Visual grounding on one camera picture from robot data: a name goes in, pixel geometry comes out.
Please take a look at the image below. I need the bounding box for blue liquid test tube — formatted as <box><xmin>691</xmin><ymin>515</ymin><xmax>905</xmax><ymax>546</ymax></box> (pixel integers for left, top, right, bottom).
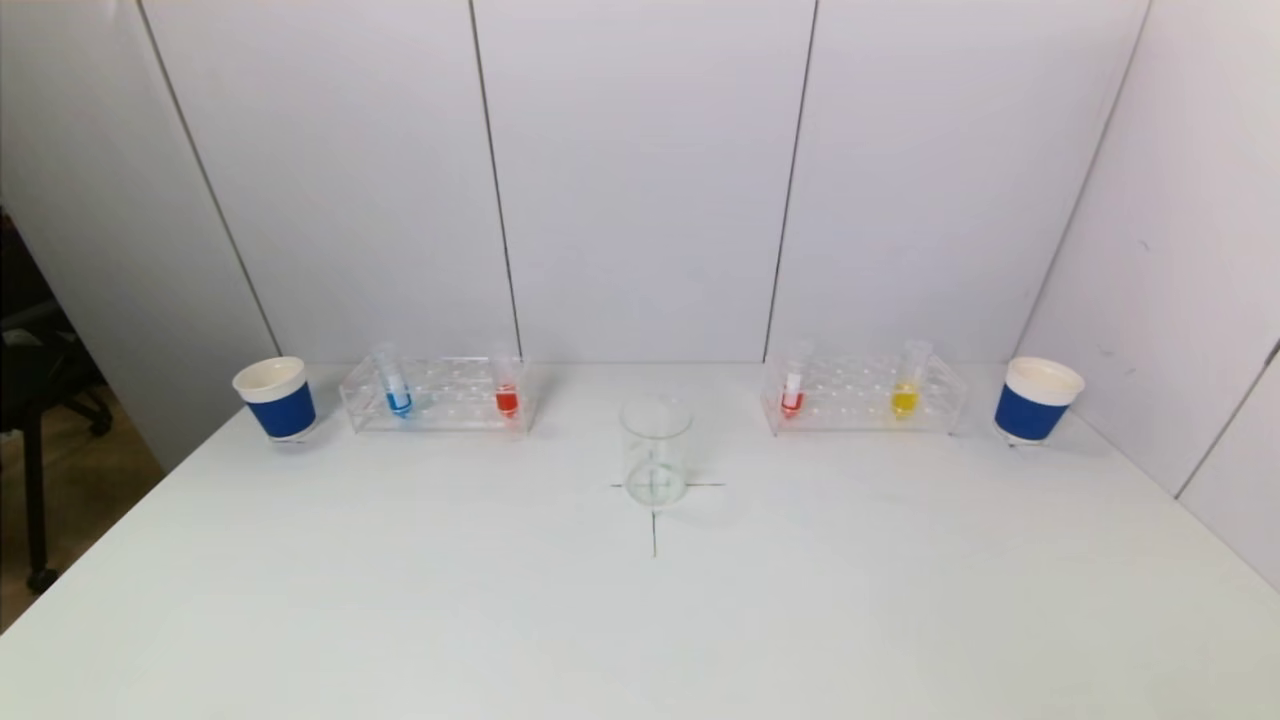
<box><xmin>372</xmin><ymin>343</ymin><xmax>414</xmax><ymax>419</ymax></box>

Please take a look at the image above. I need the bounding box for clear glass beaker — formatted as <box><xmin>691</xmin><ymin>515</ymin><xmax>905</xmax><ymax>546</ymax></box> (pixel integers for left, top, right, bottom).
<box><xmin>619</xmin><ymin>394</ymin><xmax>694</xmax><ymax>509</ymax></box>

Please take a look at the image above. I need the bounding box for red liquid test tube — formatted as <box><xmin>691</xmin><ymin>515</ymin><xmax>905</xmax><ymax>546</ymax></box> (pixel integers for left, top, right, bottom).
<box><xmin>490</xmin><ymin>345</ymin><xmax>522</xmax><ymax>421</ymax></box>

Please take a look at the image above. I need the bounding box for red liquid tube white label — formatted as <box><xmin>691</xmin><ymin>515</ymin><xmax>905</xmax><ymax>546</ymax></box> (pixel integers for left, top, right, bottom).
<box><xmin>781</xmin><ymin>340</ymin><xmax>813</xmax><ymax>419</ymax></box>

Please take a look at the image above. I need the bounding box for clear acrylic test tube rack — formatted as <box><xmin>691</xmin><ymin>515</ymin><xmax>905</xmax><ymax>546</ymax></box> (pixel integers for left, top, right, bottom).
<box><xmin>338</xmin><ymin>356</ymin><xmax>533</xmax><ymax>435</ymax></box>
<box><xmin>761</xmin><ymin>350</ymin><xmax>969</xmax><ymax>437</ymax></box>

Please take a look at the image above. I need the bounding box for yellow liquid test tube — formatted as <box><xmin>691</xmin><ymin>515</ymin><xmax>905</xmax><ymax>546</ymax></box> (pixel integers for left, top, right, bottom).
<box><xmin>890</xmin><ymin>339</ymin><xmax>933</xmax><ymax>419</ymax></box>

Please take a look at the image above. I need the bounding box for white paper cup blue sleeve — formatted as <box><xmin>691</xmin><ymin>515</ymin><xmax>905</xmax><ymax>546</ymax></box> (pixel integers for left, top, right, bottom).
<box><xmin>232</xmin><ymin>356</ymin><xmax>318</xmax><ymax>443</ymax></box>
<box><xmin>993</xmin><ymin>356</ymin><xmax>1086</xmax><ymax>447</ymax></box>

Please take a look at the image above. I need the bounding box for black office chair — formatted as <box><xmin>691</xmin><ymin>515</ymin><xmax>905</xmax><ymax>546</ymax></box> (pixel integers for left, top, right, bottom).
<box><xmin>0</xmin><ymin>205</ymin><xmax>114</xmax><ymax>596</ymax></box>

